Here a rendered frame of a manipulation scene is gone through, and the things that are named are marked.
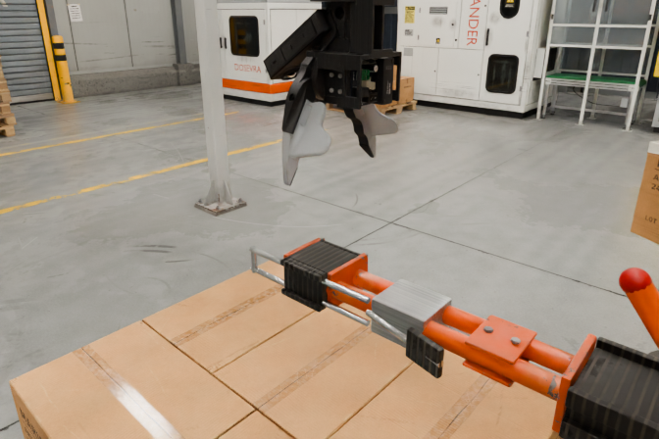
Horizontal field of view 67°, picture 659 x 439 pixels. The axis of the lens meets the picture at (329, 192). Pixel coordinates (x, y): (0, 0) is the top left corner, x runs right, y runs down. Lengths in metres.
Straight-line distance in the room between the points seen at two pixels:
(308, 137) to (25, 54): 9.87
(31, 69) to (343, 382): 9.36
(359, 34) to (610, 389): 0.39
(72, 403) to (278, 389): 0.54
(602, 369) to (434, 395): 0.97
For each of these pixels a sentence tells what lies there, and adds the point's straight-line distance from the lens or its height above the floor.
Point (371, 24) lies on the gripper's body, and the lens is 0.51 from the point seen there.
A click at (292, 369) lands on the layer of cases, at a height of 0.54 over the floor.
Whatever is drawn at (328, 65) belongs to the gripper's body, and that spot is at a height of 1.46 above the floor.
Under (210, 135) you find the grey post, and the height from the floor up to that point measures 0.60.
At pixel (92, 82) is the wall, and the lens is 10.68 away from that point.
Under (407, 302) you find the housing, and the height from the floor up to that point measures 1.21.
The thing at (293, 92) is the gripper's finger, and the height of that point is 1.44.
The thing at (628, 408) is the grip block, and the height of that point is 1.21.
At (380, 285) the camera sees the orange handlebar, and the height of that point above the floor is 1.20.
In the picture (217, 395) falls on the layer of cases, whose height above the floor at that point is 0.54.
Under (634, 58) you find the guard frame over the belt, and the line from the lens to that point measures 8.39.
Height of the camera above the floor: 1.52
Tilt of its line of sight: 20 degrees down
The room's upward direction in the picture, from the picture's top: straight up
